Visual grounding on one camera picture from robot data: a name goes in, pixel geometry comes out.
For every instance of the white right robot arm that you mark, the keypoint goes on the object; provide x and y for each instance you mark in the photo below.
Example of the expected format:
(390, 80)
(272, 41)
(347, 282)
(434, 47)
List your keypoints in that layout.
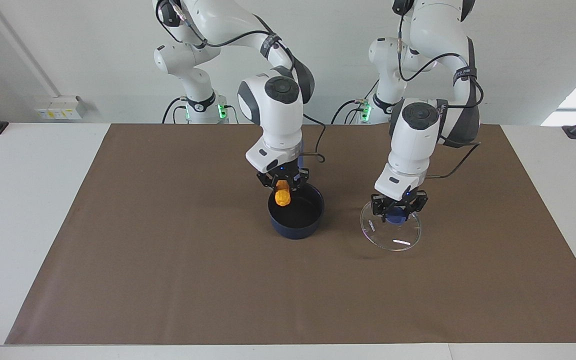
(278, 130)

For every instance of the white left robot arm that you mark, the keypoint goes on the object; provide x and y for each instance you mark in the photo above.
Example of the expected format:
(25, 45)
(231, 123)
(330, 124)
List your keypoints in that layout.
(415, 145)

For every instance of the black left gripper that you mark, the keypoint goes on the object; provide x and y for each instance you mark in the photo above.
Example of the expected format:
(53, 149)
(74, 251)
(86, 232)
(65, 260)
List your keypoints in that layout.
(400, 199)

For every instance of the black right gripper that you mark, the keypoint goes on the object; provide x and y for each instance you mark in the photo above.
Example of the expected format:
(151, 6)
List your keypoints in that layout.
(283, 174)

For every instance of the yellow toy corn cob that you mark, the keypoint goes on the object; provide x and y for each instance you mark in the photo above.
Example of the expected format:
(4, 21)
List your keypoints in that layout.
(282, 197)

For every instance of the glass lid with purple knob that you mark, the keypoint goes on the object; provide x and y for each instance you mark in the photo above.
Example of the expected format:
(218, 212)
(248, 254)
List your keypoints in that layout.
(393, 235)

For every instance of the brown table mat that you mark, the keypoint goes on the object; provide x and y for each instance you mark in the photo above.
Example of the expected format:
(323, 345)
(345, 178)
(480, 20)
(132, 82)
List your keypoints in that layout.
(168, 250)

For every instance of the white wall socket box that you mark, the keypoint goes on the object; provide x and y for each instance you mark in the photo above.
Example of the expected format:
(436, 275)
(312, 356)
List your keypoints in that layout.
(60, 107)

